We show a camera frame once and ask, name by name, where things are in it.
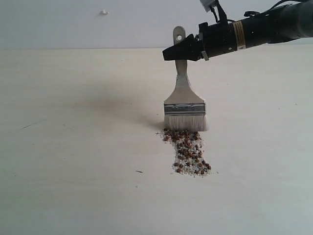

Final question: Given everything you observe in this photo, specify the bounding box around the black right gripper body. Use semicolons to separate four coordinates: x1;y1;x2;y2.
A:
198;23;237;60

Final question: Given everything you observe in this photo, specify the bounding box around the wide white-bristle paint brush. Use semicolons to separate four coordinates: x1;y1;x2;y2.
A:
162;25;209;132

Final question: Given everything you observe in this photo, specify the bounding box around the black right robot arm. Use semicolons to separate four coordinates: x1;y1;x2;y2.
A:
162;0;313;61

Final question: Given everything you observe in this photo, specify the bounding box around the scattered brown pellets and rice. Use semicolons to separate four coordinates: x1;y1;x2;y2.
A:
160;128;219;177

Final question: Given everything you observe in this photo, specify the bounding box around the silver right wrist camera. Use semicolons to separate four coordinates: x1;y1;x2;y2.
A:
200;0;218;12

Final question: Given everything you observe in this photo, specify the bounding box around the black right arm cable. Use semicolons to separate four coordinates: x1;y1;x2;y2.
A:
210;0;301;24

